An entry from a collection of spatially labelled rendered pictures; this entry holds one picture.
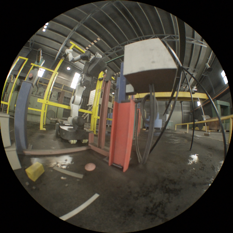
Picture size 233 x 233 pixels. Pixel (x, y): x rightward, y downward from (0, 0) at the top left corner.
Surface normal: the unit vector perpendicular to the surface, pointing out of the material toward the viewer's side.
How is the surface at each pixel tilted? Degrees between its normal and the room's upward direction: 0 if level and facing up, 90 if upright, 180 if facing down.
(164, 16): 173
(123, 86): 90
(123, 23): 173
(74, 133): 90
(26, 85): 90
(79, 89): 101
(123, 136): 90
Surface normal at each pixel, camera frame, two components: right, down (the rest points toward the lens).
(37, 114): 0.83, 0.03
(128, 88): -0.55, -0.12
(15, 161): 0.99, 0.07
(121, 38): 0.02, 0.99
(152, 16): -0.19, 0.98
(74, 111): 0.77, -0.23
